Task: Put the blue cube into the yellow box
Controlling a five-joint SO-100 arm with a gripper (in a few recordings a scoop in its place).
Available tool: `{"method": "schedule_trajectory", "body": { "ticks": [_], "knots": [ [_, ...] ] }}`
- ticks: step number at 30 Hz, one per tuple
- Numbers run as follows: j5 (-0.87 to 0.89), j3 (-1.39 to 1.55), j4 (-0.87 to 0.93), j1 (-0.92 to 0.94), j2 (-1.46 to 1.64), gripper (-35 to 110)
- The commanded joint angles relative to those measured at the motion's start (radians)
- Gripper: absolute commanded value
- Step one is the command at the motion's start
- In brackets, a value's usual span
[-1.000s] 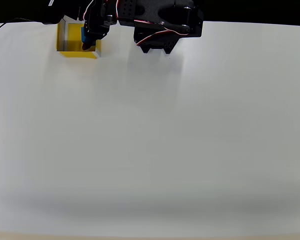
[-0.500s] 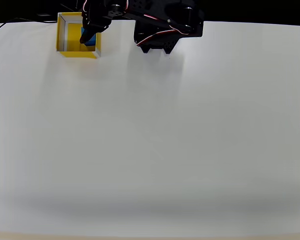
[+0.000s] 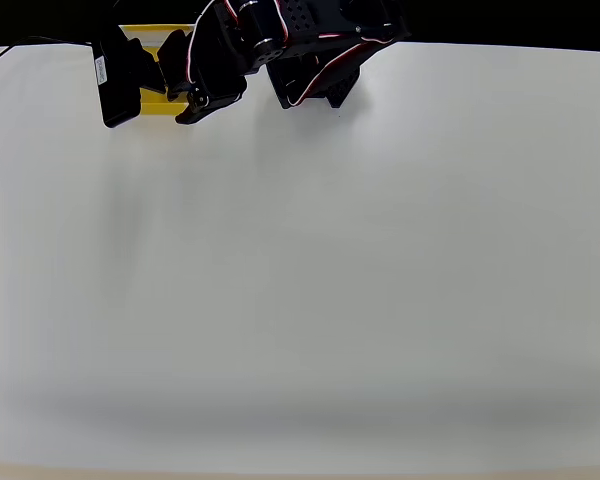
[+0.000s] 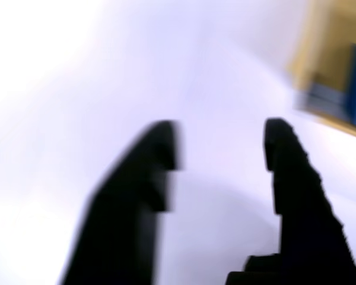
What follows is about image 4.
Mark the yellow open box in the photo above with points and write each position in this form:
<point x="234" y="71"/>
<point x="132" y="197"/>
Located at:
<point x="320" y="68"/>

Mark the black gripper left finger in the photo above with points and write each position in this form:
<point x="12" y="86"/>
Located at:
<point x="127" y="213"/>

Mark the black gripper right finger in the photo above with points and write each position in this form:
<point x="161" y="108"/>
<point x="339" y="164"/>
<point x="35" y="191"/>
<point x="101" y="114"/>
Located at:
<point x="308" y="222"/>

